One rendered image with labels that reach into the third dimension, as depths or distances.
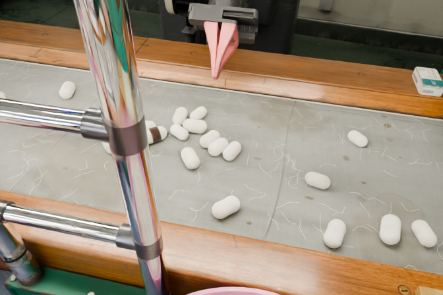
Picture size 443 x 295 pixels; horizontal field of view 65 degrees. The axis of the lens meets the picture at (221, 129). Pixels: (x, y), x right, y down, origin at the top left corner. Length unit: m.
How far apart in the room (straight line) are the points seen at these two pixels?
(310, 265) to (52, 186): 0.33
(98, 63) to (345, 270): 0.31
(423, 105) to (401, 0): 1.93
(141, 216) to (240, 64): 0.45
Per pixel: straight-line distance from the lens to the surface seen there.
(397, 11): 2.60
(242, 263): 0.38
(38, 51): 0.78
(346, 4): 2.55
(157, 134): 0.51
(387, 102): 0.66
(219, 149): 0.49
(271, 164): 0.50
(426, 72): 0.71
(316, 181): 0.47
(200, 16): 0.53
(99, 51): 0.17
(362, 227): 0.46
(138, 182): 0.23
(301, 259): 0.39
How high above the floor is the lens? 1.10
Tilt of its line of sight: 41 degrees down
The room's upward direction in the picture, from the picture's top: 2 degrees clockwise
